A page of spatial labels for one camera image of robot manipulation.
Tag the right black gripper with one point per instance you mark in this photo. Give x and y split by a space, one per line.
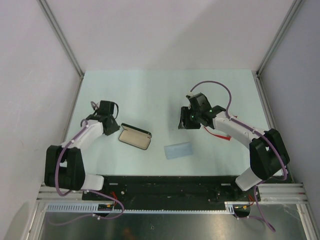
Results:
184 121

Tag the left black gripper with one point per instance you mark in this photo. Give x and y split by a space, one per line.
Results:
115 128

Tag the blue cleaning cloth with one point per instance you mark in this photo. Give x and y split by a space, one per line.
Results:
178 150

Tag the black glasses case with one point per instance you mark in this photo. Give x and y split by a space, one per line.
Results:
135 136

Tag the red sunglasses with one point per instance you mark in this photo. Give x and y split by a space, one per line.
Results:
217 134

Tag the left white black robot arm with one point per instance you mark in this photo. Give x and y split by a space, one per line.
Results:
64 165

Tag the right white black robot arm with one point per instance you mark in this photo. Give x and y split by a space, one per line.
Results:
267 151

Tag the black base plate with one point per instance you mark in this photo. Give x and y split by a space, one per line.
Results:
175 192

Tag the white cable duct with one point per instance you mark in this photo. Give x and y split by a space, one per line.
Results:
90 208

